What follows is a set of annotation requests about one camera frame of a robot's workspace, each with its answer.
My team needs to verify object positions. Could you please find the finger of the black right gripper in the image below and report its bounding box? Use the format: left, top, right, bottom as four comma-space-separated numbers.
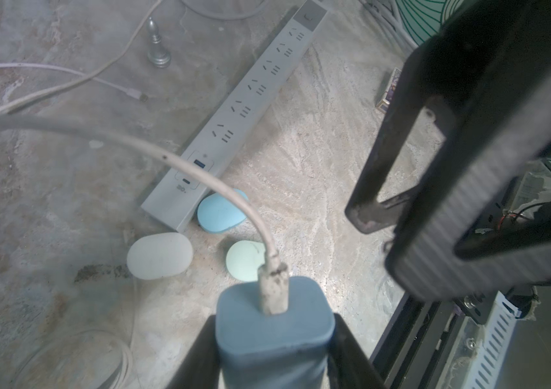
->
345, 43, 450, 234

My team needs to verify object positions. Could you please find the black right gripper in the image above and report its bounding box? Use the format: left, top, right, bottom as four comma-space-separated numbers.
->
385, 1, 551, 301

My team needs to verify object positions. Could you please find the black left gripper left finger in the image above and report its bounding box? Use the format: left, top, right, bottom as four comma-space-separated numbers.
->
167, 315, 220, 389

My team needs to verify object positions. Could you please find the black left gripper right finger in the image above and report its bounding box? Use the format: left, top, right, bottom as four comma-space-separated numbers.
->
327, 314, 385, 389

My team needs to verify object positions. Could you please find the blue USB wall charger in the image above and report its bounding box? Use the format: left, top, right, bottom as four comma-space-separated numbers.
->
215, 277, 335, 388

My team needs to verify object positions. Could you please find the cream white charger cable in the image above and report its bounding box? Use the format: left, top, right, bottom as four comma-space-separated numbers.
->
0, 114, 290, 316

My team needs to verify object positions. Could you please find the green earbud case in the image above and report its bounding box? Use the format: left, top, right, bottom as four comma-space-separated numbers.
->
226, 240, 266, 282

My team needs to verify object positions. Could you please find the white earbud case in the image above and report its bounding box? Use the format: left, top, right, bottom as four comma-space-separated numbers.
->
126, 233, 194, 280

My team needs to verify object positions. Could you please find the blue earbud case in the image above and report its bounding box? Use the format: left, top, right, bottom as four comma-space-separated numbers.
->
197, 193, 246, 233

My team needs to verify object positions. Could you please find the white power strip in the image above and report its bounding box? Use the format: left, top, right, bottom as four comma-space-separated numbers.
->
141, 1, 328, 232

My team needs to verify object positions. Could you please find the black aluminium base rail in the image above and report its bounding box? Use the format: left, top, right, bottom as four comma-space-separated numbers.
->
370, 293, 463, 388

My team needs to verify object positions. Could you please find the white slotted cable duct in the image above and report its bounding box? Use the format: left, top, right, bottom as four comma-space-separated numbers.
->
463, 292, 521, 389

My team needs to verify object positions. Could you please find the grey power strip cord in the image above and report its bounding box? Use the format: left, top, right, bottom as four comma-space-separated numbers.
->
357, 0, 419, 54

